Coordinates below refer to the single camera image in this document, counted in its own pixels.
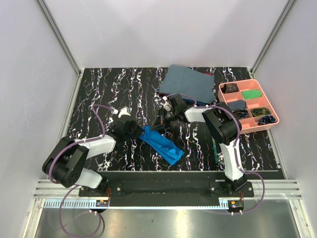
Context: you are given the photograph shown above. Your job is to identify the dark multicolour item in tray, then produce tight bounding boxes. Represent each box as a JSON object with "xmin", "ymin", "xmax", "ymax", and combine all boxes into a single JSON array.
[{"xmin": 233, "ymin": 109, "xmax": 249, "ymax": 120}]

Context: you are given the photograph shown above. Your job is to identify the aluminium frame rail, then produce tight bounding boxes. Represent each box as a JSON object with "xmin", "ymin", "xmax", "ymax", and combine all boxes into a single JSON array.
[{"xmin": 35, "ymin": 0, "xmax": 81, "ymax": 76}]

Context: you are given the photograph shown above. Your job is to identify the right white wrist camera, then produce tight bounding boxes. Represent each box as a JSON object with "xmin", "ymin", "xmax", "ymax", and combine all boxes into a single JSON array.
[{"xmin": 160, "ymin": 96, "xmax": 172, "ymax": 112}]

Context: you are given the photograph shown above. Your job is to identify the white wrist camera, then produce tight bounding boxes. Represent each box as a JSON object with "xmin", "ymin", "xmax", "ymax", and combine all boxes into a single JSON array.
[
  {"xmin": 113, "ymin": 107, "xmax": 131, "ymax": 118},
  {"xmin": 160, "ymin": 96, "xmax": 172, "ymax": 112}
]

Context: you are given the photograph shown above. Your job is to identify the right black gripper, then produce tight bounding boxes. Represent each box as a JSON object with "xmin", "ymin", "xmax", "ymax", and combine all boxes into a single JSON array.
[{"xmin": 150, "ymin": 108, "xmax": 178, "ymax": 131}]

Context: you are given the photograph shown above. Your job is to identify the yellow green item in tray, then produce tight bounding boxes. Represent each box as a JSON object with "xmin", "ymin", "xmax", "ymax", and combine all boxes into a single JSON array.
[{"xmin": 251, "ymin": 108, "xmax": 271, "ymax": 117}]

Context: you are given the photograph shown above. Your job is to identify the grey folded napkin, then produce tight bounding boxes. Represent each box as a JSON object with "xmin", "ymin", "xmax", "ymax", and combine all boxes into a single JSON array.
[{"xmin": 157, "ymin": 65, "xmax": 216, "ymax": 104}]

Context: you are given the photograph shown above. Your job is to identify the blue patterned item in tray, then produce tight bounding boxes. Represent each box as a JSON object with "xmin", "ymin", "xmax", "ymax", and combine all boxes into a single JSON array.
[{"xmin": 258, "ymin": 115, "xmax": 277, "ymax": 126}]

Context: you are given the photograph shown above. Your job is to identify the grey item in tray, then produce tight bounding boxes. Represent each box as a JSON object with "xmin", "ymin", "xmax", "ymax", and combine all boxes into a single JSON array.
[{"xmin": 227, "ymin": 100, "xmax": 246, "ymax": 111}]

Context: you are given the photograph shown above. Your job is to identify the dark patterned item in tray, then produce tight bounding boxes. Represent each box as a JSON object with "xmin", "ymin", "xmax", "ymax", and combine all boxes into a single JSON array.
[{"xmin": 222, "ymin": 83, "xmax": 239, "ymax": 94}]

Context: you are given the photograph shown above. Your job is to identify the knife with green handle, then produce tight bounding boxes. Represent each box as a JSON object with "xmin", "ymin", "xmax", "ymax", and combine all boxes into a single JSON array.
[{"xmin": 212, "ymin": 138, "xmax": 219, "ymax": 164}]

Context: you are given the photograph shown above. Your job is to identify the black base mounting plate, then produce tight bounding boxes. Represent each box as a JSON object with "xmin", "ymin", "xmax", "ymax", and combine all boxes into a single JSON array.
[{"xmin": 49, "ymin": 170, "xmax": 285, "ymax": 208}]

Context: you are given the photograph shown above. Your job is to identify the pink divided tray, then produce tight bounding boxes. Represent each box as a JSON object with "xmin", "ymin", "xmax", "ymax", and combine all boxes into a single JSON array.
[{"xmin": 217, "ymin": 79, "xmax": 279, "ymax": 134}]

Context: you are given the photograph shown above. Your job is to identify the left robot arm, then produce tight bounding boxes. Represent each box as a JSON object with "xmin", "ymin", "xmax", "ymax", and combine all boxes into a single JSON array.
[{"xmin": 42, "ymin": 115, "xmax": 144, "ymax": 196}]

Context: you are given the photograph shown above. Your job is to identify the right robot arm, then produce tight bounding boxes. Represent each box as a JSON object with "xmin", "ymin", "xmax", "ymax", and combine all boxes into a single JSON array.
[{"xmin": 151, "ymin": 94, "xmax": 247, "ymax": 197}]

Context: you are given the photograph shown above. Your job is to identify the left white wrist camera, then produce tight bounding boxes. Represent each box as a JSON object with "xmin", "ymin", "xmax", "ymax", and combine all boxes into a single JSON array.
[{"xmin": 113, "ymin": 107, "xmax": 131, "ymax": 118}]

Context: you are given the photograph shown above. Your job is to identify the blue cloth napkin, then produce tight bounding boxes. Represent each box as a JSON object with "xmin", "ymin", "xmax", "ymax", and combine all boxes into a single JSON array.
[{"xmin": 139, "ymin": 126, "xmax": 184, "ymax": 166}]

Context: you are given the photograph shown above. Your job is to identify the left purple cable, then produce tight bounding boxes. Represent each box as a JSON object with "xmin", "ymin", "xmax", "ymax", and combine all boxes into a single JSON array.
[{"xmin": 49, "ymin": 104, "xmax": 119, "ymax": 238}]

